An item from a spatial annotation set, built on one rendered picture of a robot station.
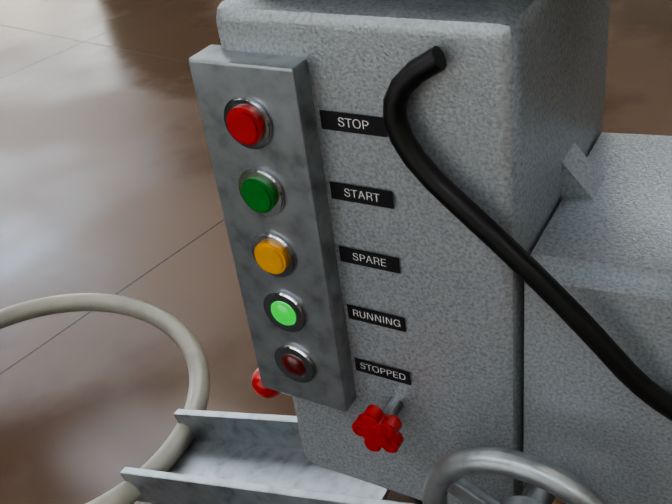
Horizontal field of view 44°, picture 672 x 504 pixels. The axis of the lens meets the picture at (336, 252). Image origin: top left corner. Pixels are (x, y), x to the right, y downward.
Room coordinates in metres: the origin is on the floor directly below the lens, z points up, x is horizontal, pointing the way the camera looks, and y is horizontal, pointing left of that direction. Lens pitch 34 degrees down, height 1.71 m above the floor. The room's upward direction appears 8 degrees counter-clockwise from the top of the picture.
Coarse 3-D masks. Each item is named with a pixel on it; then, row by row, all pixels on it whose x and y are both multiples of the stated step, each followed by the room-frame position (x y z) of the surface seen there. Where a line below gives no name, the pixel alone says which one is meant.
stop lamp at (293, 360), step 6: (288, 354) 0.49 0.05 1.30; (282, 360) 0.50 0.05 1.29; (288, 360) 0.49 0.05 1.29; (294, 360) 0.49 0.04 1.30; (300, 360) 0.49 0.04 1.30; (288, 366) 0.49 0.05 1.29; (294, 366) 0.49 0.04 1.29; (300, 366) 0.49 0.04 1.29; (288, 372) 0.49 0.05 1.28; (294, 372) 0.49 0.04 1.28; (300, 372) 0.49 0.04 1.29
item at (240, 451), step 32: (192, 416) 0.82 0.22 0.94; (224, 416) 0.79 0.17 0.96; (256, 416) 0.77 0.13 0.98; (288, 416) 0.74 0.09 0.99; (192, 448) 0.81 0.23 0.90; (224, 448) 0.78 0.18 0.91; (256, 448) 0.76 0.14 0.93; (288, 448) 0.74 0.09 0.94; (128, 480) 0.74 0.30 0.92; (160, 480) 0.71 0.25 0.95; (192, 480) 0.68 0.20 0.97; (224, 480) 0.66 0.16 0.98; (256, 480) 0.70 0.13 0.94; (288, 480) 0.68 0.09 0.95; (320, 480) 0.66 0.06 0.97; (352, 480) 0.64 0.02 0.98
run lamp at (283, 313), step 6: (276, 306) 0.49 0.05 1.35; (282, 306) 0.49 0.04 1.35; (288, 306) 0.49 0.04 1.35; (276, 312) 0.49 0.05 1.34; (282, 312) 0.49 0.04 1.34; (288, 312) 0.49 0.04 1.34; (294, 312) 0.49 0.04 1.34; (276, 318) 0.49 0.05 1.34; (282, 318) 0.49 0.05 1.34; (288, 318) 0.49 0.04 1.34; (294, 318) 0.49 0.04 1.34; (288, 324) 0.49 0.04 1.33
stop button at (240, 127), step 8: (232, 112) 0.49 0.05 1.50; (240, 112) 0.49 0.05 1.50; (248, 112) 0.49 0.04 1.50; (232, 120) 0.49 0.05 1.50; (240, 120) 0.49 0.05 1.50; (248, 120) 0.49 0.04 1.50; (256, 120) 0.48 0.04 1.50; (232, 128) 0.49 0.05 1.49; (240, 128) 0.49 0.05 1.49; (248, 128) 0.49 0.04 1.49; (256, 128) 0.48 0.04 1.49; (240, 136) 0.49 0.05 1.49; (248, 136) 0.49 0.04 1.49; (256, 136) 0.48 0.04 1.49; (248, 144) 0.49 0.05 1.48
